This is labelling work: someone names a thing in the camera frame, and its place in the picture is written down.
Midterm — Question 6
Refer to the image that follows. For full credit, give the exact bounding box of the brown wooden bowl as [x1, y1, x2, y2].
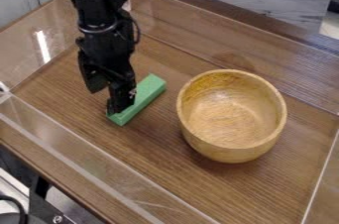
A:
[176, 69, 287, 164]

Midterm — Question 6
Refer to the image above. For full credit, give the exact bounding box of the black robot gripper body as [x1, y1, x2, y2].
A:
[76, 20, 140, 84]

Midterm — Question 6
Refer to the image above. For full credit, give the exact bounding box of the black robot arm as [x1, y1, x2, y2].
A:
[71, 0, 140, 114]

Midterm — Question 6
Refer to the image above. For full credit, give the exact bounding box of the black metal table leg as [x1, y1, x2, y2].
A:
[30, 176, 76, 224]

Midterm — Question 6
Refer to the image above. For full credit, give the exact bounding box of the black cable under table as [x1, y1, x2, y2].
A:
[0, 194, 31, 224]

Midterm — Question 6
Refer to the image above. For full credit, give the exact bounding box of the green rectangular block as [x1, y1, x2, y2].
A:
[106, 73, 167, 126]

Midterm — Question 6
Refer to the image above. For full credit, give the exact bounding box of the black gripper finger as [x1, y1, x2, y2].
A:
[79, 51, 107, 93]
[107, 81, 136, 115]

